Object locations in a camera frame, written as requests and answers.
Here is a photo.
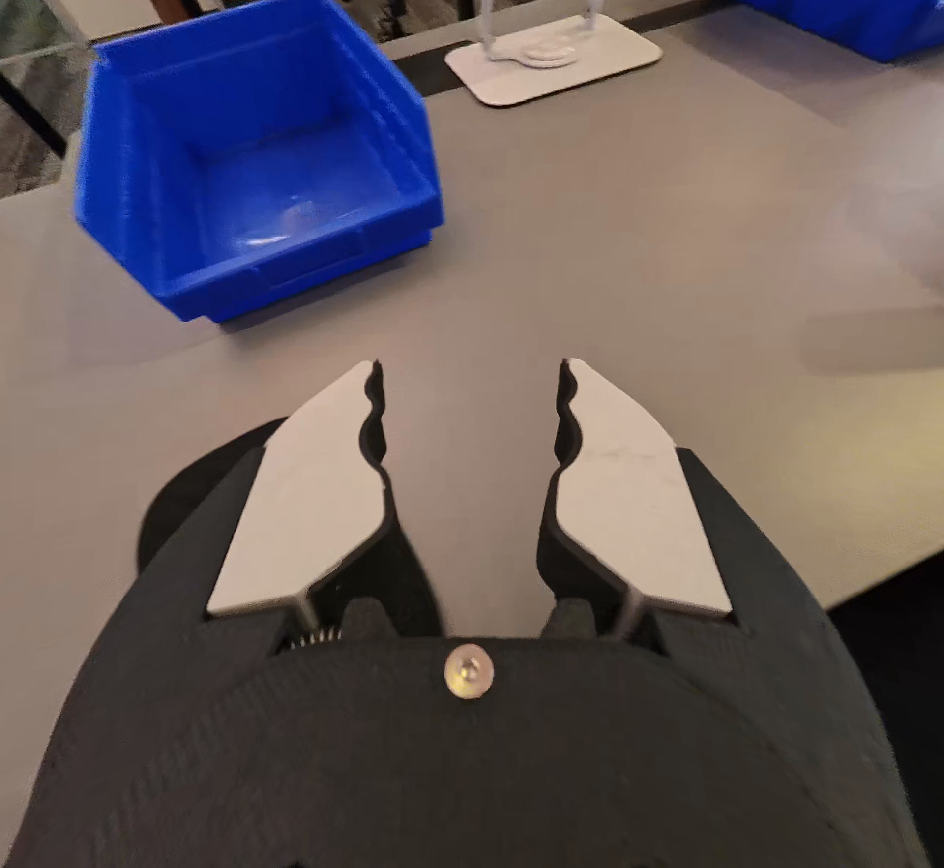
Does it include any white lamp base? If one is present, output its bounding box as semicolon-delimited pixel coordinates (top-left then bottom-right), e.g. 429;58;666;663
444;0;664;108

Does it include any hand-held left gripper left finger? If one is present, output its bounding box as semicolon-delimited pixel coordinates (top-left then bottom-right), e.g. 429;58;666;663
205;358;445;653

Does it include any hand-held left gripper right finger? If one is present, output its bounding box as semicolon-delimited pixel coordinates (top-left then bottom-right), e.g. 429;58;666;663
535;358;734;639

